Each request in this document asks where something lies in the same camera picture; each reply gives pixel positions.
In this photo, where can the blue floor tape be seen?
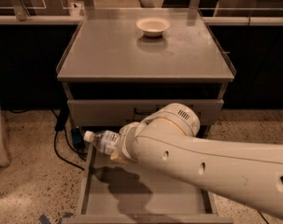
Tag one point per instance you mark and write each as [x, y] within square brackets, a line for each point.
[43, 219]

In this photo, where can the white paper bowl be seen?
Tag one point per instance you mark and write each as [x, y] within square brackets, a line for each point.
[153, 26]

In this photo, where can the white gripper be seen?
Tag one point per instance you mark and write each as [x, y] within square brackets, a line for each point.
[127, 144]

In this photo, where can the clear plastic bottle white cap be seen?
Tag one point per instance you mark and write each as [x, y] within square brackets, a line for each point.
[105, 141]

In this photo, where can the open grey middle drawer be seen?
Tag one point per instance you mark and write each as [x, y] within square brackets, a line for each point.
[113, 193]

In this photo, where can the closed grey top drawer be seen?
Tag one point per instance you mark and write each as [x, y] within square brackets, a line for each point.
[104, 113]

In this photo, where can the blue power adapter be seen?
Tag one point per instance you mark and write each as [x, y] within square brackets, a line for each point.
[77, 139]

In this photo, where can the black power strip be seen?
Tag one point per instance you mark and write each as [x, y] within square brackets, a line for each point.
[62, 118]

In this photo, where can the black drawer handle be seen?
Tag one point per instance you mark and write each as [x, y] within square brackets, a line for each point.
[144, 112]

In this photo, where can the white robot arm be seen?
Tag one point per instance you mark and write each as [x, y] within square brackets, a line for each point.
[166, 142]

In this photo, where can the grey drawer cabinet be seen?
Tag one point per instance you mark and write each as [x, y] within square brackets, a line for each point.
[111, 59]

